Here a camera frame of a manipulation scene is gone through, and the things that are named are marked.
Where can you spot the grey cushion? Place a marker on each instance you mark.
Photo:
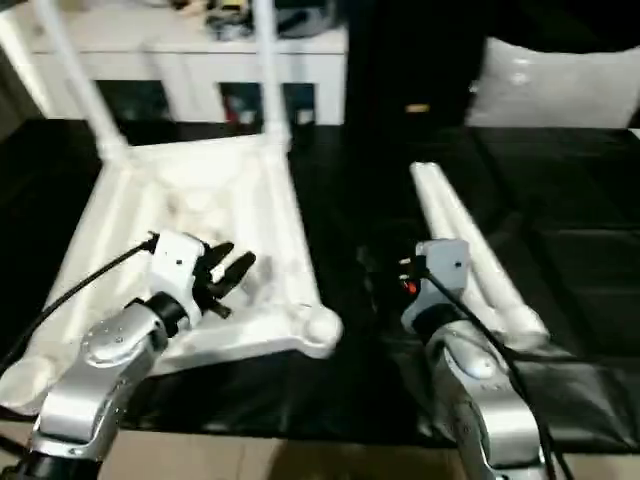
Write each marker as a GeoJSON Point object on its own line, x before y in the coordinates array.
{"type": "Point", "coordinates": [550, 85]}

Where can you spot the white glass-door cabinet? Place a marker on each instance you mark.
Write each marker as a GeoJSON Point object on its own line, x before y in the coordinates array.
{"type": "Point", "coordinates": [200, 60]}

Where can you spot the black furniture with yellow label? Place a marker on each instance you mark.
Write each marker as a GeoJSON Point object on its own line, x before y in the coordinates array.
{"type": "Point", "coordinates": [410, 55]}

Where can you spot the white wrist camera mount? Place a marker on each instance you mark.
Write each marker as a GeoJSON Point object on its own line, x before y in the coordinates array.
{"type": "Point", "coordinates": [447, 265]}
{"type": "Point", "coordinates": [175, 265]}

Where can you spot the white plastic table top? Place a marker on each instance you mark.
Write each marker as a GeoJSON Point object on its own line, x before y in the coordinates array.
{"type": "Point", "coordinates": [200, 200]}

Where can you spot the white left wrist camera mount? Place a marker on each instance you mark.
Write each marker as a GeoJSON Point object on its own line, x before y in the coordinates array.
{"type": "Point", "coordinates": [175, 265]}

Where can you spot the black work mat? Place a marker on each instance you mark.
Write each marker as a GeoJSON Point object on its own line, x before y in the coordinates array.
{"type": "Point", "coordinates": [550, 200]}

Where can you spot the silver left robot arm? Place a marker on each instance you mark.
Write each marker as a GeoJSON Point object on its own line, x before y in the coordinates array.
{"type": "Point", "coordinates": [95, 370]}

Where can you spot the white plastic table leg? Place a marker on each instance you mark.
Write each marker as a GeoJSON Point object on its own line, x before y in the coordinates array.
{"type": "Point", "coordinates": [450, 225]}
{"type": "Point", "coordinates": [272, 75]}
{"type": "Point", "coordinates": [85, 80]}
{"type": "Point", "coordinates": [495, 265]}

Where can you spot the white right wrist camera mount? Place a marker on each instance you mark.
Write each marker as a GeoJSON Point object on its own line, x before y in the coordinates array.
{"type": "Point", "coordinates": [447, 265]}

